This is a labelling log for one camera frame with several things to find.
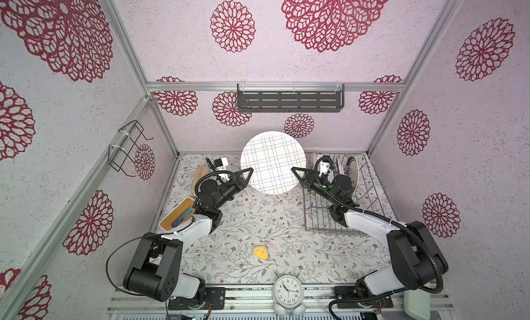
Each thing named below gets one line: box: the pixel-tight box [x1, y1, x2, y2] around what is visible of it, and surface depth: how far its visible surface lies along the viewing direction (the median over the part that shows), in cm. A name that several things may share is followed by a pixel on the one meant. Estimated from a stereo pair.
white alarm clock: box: [271, 274, 306, 316], surface depth 73 cm
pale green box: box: [403, 288, 431, 320], surface depth 71 cm
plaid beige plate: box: [240, 130, 307, 195], surface depth 80 cm
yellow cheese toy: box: [253, 245, 269, 260], surface depth 85 cm
